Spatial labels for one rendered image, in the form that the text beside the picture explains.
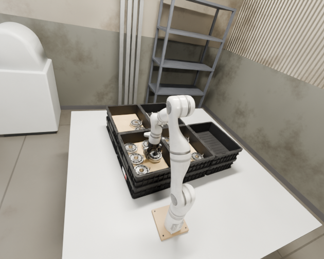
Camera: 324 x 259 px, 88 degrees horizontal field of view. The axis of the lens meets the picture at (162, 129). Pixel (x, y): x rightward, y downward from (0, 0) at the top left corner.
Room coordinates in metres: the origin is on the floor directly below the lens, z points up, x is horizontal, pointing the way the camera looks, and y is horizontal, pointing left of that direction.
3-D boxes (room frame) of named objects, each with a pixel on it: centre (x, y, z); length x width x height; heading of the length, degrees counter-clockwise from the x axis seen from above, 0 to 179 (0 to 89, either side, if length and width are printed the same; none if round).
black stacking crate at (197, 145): (1.00, -0.18, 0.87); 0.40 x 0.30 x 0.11; 34
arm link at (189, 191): (0.50, -0.17, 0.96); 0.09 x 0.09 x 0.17; 36
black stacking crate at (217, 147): (1.17, -0.43, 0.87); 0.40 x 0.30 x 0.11; 34
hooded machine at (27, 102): (1.79, 1.83, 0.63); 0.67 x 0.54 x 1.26; 119
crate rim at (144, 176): (0.84, 0.06, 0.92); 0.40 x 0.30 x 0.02; 34
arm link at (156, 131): (0.85, 0.04, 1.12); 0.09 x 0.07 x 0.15; 113
